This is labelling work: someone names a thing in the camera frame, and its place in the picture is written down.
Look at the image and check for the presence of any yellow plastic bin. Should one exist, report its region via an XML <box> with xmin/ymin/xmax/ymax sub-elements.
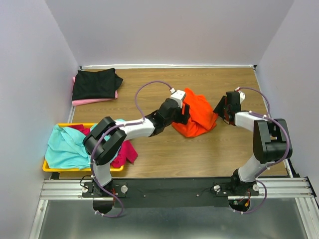
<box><xmin>42</xmin><ymin>122</ymin><xmax>125</xmax><ymax>173</ymax></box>

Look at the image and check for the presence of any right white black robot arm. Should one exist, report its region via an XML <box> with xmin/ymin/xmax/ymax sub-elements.
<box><xmin>214</xmin><ymin>89</ymin><xmax>293</xmax><ymax>195</ymax></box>

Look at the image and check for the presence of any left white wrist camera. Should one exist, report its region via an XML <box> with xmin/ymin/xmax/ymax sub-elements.
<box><xmin>170</xmin><ymin>90</ymin><xmax>186</xmax><ymax>104</ymax></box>

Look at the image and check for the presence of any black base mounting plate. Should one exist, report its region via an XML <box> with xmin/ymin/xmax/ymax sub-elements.
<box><xmin>82</xmin><ymin>177</ymin><xmax>259</xmax><ymax>213</ymax></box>

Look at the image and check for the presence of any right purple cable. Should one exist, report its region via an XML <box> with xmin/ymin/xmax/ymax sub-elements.
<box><xmin>233</xmin><ymin>86</ymin><xmax>293</xmax><ymax>215</ymax></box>

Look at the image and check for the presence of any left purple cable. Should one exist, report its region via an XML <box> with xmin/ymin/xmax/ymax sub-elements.
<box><xmin>89</xmin><ymin>80</ymin><xmax>179</xmax><ymax>219</ymax></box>

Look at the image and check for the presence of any black folded t shirt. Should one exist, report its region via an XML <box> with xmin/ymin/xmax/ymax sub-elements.
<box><xmin>72</xmin><ymin>68</ymin><xmax>123</xmax><ymax>101</ymax></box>

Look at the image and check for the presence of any teal t shirt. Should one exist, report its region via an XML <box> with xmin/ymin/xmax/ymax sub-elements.
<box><xmin>44</xmin><ymin>119</ymin><xmax>127</xmax><ymax>170</ymax></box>

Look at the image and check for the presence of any magenta t shirt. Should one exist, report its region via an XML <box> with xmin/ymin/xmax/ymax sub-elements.
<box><xmin>65</xmin><ymin>123</ymin><xmax>138</xmax><ymax>168</ymax></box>

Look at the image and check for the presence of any pink folded t shirt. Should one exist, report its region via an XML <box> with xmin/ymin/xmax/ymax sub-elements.
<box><xmin>72</xmin><ymin>90</ymin><xmax>118</xmax><ymax>106</ymax></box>

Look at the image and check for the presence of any purple cable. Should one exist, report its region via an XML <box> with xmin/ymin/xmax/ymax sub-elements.
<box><xmin>89</xmin><ymin>80</ymin><xmax>179</xmax><ymax>219</ymax></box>
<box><xmin>233</xmin><ymin>86</ymin><xmax>293</xmax><ymax>215</ymax></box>

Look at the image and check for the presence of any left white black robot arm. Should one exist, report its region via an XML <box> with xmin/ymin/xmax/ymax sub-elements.
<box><xmin>83</xmin><ymin>98</ymin><xmax>190</xmax><ymax>197</ymax></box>

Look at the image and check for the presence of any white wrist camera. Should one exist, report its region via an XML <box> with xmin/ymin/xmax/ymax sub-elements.
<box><xmin>170</xmin><ymin>90</ymin><xmax>186</xmax><ymax>104</ymax></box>
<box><xmin>235</xmin><ymin>87</ymin><xmax>246</xmax><ymax>103</ymax></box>

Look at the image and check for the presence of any orange t shirt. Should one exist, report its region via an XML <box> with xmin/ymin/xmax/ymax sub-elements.
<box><xmin>172</xmin><ymin>88</ymin><xmax>218</xmax><ymax>137</ymax></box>

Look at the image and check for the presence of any aluminium rail frame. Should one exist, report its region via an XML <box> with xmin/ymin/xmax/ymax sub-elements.
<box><xmin>30</xmin><ymin>177</ymin><xmax>319</xmax><ymax>239</ymax></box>

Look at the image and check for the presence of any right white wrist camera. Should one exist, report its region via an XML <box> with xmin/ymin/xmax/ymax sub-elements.
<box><xmin>235</xmin><ymin>87</ymin><xmax>246</xmax><ymax>103</ymax></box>

